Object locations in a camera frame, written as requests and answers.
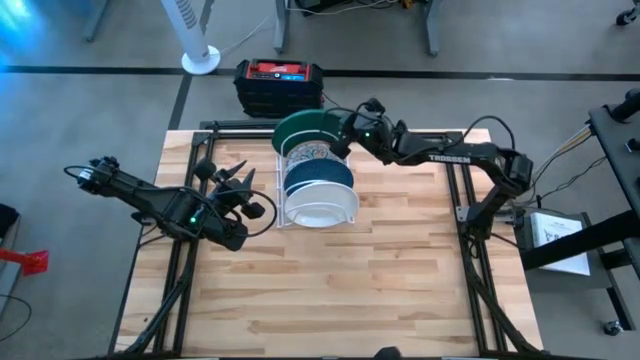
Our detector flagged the floor cable bundle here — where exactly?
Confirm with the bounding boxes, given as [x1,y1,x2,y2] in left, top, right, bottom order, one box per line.
[284,0,416,17]

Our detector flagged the blue patterned plate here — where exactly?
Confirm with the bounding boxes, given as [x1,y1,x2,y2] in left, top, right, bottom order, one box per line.
[283,158,355,197]

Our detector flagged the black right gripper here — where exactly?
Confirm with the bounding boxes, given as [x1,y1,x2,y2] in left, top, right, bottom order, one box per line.
[329,98,401,161]

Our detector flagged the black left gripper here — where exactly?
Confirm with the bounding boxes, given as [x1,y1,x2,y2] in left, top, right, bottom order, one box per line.
[194,158,267,231]

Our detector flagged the white wire dish rack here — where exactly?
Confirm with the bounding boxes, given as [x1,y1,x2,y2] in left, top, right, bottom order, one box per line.
[274,127,361,230]

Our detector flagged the yellow white cable bundle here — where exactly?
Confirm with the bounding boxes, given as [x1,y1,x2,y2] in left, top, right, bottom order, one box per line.
[517,123,609,201]

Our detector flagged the black equipment stand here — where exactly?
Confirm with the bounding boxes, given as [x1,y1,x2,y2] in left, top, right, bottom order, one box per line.
[519,88,640,281]

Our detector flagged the grey base plate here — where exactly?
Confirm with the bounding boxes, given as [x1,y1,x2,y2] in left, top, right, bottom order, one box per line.
[514,207,614,294]

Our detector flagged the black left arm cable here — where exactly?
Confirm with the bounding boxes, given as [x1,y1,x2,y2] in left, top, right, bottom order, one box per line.
[234,189,279,239]

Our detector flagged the white paper manual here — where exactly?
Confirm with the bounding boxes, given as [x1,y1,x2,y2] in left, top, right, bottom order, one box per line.
[529,212,592,277]

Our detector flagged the red black power station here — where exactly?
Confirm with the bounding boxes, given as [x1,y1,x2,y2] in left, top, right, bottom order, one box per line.
[233,58,325,121]

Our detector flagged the red plastic object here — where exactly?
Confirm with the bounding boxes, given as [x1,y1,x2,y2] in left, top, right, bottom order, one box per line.
[0,248,50,277]

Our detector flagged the dark green plate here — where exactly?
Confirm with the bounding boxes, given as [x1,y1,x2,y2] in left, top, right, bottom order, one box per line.
[271,109,352,160]

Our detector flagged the white floor cable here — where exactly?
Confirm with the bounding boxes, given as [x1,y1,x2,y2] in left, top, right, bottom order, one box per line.
[219,14,272,55]

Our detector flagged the grey desk leg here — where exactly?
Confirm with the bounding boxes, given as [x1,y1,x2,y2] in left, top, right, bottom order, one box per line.
[273,0,293,55]
[423,0,442,57]
[81,0,110,44]

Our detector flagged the floral patterned plate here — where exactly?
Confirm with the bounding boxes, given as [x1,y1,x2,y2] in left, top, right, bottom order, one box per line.
[285,141,347,169]

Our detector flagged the plain white plate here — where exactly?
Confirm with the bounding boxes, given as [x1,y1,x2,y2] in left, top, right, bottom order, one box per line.
[283,180,361,229]

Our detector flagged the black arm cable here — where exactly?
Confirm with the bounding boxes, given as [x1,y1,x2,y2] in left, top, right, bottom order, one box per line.
[234,189,279,239]
[462,115,516,151]

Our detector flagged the black aluminium table frame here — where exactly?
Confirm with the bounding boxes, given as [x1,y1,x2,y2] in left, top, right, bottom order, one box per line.
[107,119,546,360]

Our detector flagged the white tower fan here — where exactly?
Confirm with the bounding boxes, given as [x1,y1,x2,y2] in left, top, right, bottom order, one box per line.
[159,0,222,76]

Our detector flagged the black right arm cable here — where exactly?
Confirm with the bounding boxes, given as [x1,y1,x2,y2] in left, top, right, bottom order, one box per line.
[462,115,516,151]

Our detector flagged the black grey crate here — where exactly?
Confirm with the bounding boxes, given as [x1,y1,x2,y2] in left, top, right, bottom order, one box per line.
[0,202,22,321]

